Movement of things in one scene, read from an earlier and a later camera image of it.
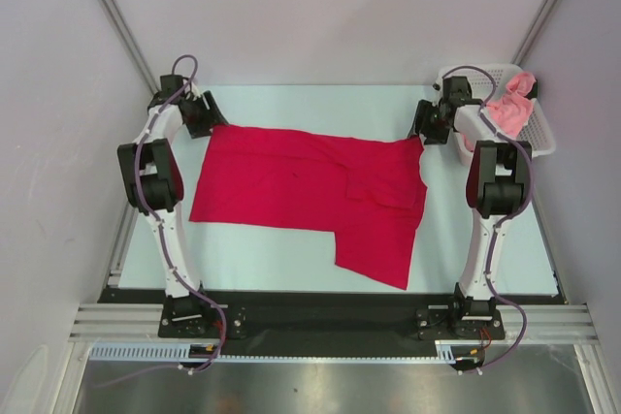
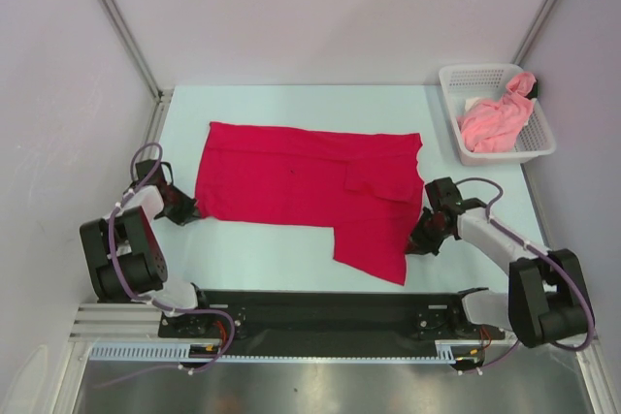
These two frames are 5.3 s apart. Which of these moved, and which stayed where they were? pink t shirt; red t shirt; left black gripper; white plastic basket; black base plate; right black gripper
Moved: right black gripper; left black gripper
Stayed: white plastic basket; black base plate; red t shirt; pink t shirt
